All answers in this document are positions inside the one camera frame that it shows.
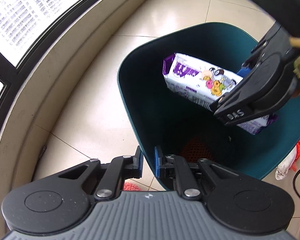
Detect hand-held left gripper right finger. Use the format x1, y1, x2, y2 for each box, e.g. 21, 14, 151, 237
153, 146, 243, 200

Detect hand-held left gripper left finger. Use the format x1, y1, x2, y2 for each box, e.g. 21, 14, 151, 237
57, 146, 144, 199

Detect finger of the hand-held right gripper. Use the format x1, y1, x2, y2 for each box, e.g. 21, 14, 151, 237
236, 24, 294, 78

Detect white purple snack packet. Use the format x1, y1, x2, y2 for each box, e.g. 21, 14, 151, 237
162, 52, 278, 135

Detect teal plastic trash bin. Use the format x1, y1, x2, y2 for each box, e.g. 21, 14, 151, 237
116, 22, 300, 192

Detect pink fluffy mat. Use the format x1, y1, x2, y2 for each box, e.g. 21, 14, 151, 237
123, 182, 143, 192

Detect orange mesh net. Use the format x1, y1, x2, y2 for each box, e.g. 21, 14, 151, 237
179, 135, 220, 164

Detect white crumpled plastic bag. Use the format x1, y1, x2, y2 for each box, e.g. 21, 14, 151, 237
275, 152, 298, 180

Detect black framed window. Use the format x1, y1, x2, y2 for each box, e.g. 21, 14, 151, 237
0, 0, 163, 120

